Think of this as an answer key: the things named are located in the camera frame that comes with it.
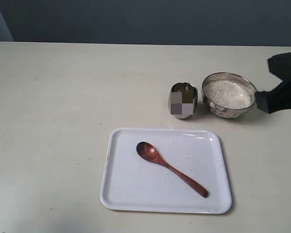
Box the brown wooden spoon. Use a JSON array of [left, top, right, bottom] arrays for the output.
[[136, 142, 209, 198]]

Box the white rectangular tray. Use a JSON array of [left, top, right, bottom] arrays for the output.
[[100, 128, 232, 214]]

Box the stainless steel cup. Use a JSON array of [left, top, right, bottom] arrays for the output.
[[168, 82, 198, 119]]

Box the steel bowl with rice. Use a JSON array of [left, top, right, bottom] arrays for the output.
[[201, 72, 257, 118]]

